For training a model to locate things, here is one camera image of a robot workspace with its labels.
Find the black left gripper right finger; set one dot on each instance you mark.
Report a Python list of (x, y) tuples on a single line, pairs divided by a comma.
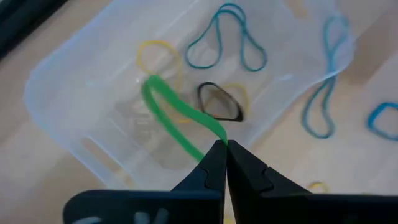
[(273, 205)]

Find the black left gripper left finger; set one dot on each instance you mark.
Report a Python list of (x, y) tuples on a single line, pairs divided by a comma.
[(192, 202)]

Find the yellow rubber band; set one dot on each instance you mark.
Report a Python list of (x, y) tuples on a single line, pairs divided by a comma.
[(317, 183), (158, 41), (237, 84)]

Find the green rubber band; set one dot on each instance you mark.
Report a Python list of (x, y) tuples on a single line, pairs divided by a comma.
[(186, 110)]

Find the black rubber band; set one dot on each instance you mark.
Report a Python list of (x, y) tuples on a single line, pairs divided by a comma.
[(238, 115)]

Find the clear plastic bin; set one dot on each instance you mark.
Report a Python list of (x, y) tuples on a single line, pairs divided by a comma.
[(77, 109)]

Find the black aluminium frame rail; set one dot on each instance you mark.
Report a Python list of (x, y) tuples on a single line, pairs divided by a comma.
[(18, 21)]

